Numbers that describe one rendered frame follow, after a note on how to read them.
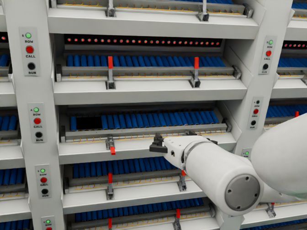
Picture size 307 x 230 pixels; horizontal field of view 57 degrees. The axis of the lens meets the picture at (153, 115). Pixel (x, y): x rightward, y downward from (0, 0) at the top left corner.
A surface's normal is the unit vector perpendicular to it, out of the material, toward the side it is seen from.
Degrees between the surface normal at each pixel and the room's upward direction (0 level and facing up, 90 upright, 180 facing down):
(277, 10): 90
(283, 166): 99
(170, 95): 110
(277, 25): 90
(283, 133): 64
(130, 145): 20
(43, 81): 90
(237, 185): 77
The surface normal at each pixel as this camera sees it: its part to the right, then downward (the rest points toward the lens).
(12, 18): 0.25, 0.39
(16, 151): 0.14, -0.73
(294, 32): 0.22, 0.68
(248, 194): 0.26, 0.19
